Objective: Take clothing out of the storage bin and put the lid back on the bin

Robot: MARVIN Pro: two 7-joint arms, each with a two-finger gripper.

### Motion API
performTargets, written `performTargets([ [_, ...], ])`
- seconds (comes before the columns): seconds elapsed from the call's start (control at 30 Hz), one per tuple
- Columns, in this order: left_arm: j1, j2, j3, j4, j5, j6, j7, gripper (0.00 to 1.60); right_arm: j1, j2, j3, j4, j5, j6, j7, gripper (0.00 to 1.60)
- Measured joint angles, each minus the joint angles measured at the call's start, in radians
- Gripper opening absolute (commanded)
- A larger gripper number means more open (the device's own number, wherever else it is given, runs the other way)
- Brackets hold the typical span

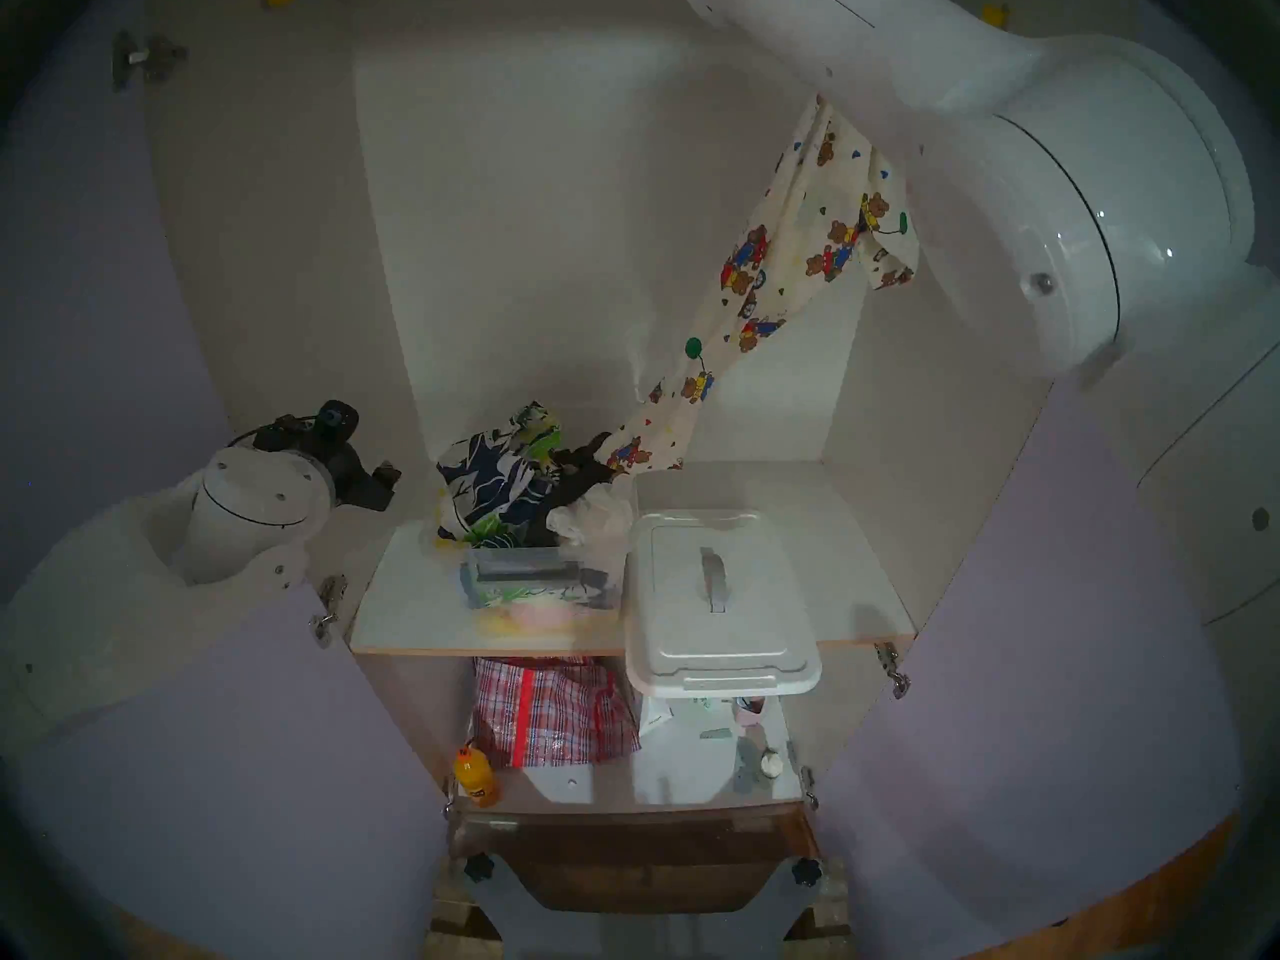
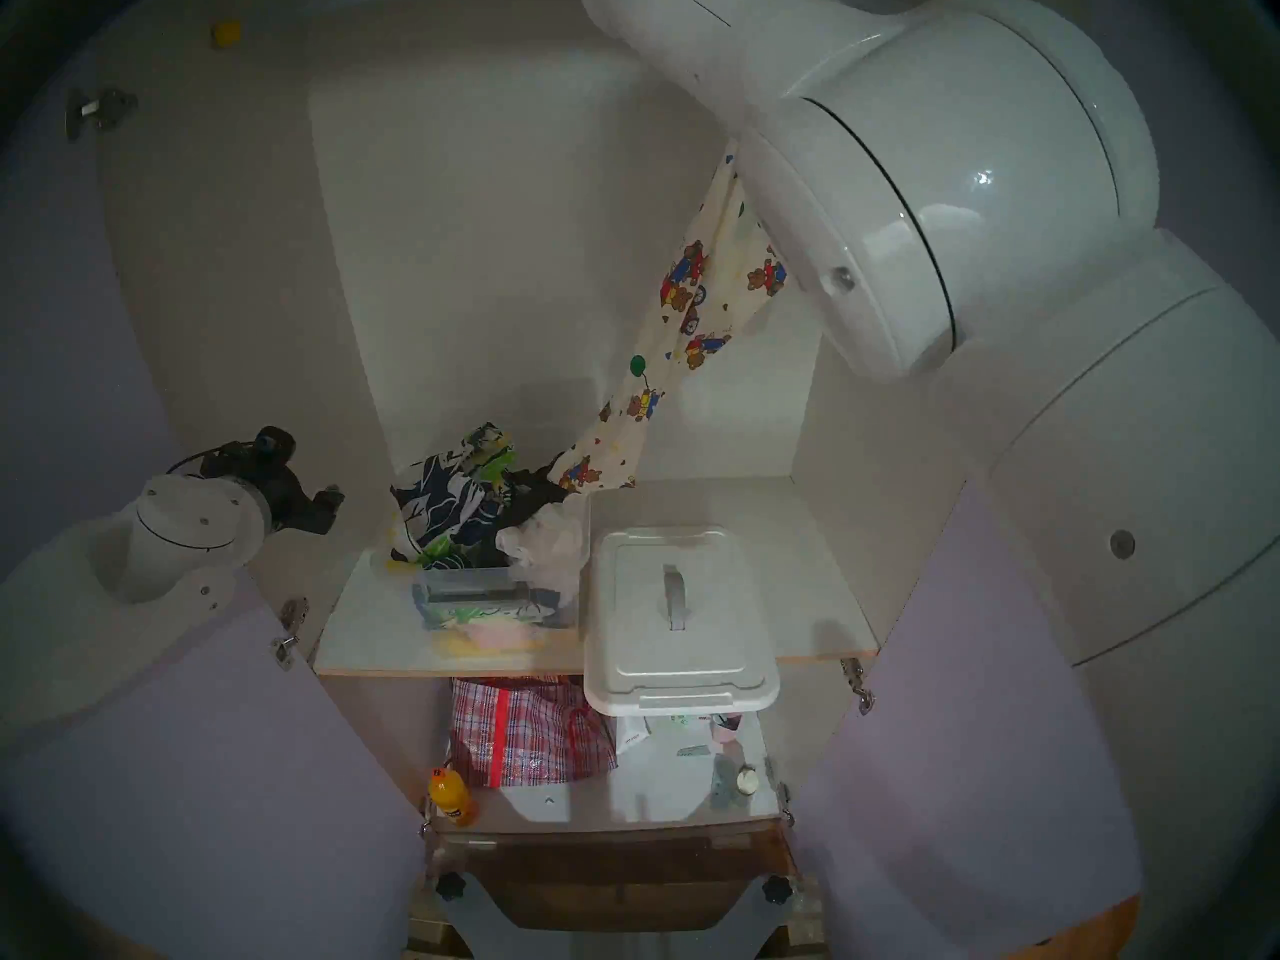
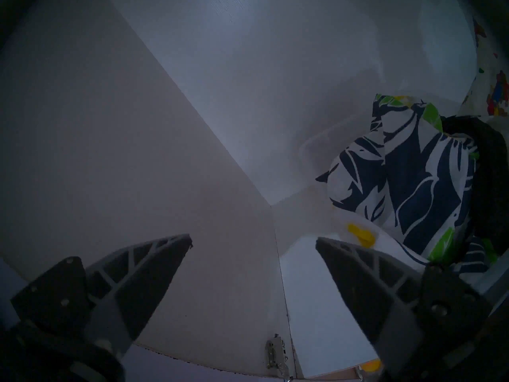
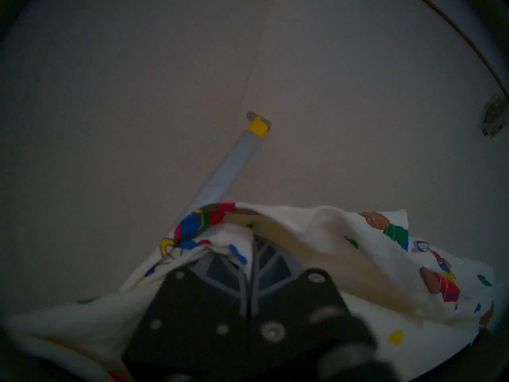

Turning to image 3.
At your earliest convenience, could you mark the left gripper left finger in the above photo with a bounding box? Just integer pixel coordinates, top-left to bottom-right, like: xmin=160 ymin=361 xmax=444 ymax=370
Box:
xmin=85 ymin=234 xmax=194 ymax=359

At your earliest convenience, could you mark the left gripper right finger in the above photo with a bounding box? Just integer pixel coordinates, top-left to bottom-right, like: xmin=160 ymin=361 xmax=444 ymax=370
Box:
xmin=315 ymin=237 xmax=429 ymax=380

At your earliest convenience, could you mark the cream cartoon print garment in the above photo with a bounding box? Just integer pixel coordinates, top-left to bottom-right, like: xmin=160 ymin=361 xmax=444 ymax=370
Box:
xmin=463 ymin=19 xmax=509 ymax=117

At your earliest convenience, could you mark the yellow bin clip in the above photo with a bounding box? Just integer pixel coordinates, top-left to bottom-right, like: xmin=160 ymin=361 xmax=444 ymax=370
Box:
xmin=347 ymin=223 xmax=376 ymax=248

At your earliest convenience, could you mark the clear plastic storage bin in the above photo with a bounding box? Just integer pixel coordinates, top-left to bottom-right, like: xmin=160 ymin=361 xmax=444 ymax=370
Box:
xmin=294 ymin=67 xmax=509 ymax=298

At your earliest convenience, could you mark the lavender wardrobe door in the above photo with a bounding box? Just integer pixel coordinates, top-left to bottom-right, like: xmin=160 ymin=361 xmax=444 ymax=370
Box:
xmin=119 ymin=345 xmax=279 ymax=382

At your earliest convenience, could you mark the steel cabinet hinge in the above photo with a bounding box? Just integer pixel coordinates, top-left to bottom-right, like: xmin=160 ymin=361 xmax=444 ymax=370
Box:
xmin=264 ymin=334 xmax=291 ymax=382

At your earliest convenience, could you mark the navy leaf print garment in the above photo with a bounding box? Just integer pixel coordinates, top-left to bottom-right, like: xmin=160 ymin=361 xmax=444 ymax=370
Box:
xmin=316 ymin=93 xmax=499 ymax=274

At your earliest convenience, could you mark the black garment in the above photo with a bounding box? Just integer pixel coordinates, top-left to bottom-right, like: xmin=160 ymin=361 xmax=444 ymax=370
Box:
xmin=439 ymin=115 xmax=509 ymax=246

